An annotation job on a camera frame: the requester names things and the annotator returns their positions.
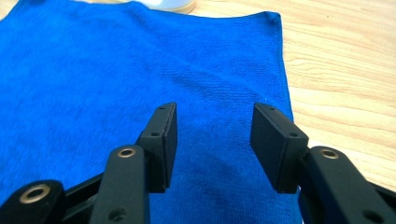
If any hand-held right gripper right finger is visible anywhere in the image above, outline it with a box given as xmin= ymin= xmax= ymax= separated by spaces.
xmin=249 ymin=103 xmax=310 ymax=194

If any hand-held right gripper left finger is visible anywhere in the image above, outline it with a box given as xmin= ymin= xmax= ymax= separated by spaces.
xmin=135 ymin=102 xmax=178 ymax=194

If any blue cloth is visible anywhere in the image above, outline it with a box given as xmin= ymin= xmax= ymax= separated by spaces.
xmin=0 ymin=0 xmax=304 ymax=224

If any white round container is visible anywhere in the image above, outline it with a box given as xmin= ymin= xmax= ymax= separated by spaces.
xmin=141 ymin=0 xmax=198 ymax=15

